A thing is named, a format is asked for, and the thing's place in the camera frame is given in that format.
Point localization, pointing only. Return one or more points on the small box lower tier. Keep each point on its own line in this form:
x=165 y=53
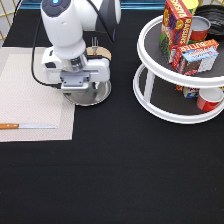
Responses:
x=188 y=92

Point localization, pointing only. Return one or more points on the white two-tier turntable rack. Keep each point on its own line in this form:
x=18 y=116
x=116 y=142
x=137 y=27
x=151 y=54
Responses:
x=153 y=66

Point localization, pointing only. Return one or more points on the blue brown chocolate box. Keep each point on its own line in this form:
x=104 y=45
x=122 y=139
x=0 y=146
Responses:
x=197 y=61

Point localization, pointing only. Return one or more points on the red can lower tier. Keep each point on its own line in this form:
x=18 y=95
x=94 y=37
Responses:
x=209 y=98

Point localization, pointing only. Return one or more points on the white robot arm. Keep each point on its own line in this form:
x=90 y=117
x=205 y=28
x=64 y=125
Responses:
x=66 y=20

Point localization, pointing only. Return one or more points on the fork with wooden handle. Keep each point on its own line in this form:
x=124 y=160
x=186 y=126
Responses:
x=94 y=45

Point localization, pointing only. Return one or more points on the red raisins box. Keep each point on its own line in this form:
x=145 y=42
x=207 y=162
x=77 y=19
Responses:
x=175 y=28

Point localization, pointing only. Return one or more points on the yellow green container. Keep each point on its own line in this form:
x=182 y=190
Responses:
x=191 y=5

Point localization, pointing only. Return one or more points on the knife with wooden handle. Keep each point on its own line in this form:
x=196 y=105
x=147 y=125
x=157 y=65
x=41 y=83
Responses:
x=4 y=126

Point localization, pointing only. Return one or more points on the red butter box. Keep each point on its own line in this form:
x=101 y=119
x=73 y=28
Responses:
x=195 y=46

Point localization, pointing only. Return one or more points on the beige woven placemat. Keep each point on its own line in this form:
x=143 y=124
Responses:
x=23 y=100

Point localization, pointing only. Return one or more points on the round wooden coaster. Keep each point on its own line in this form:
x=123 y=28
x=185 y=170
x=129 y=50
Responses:
x=104 y=52

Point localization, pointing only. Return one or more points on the round silver metal plate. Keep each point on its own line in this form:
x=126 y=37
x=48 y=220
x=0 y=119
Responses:
x=94 y=93

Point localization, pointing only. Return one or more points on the red can tier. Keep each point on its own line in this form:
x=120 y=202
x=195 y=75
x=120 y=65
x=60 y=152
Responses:
x=209 y=98
x=199 y=28

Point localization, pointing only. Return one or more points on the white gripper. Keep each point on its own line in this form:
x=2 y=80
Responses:
x=76 y=74

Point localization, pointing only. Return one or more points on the black bowl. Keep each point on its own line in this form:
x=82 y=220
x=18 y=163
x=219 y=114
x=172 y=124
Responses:
x=215 y=14

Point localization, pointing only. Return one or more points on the red can upper tier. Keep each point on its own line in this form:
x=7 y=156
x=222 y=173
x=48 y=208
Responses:
x=199 y=28

